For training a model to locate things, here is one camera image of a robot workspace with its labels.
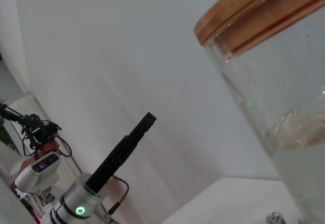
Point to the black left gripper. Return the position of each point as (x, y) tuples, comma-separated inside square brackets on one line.
[(109, 165)]

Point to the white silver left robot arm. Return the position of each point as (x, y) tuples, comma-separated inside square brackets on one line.
[(73, 203)]

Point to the chrome faucet tap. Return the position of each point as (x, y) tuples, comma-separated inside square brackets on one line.
[(275, 218)]

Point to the glass water dispenser jar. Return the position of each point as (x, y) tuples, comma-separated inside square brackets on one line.
[(274, 107)]

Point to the orange jar lid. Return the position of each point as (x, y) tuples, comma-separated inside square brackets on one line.
[(254, 15)]

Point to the grey black wrist camera box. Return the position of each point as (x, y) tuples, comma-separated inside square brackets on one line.
[(38, 173)]

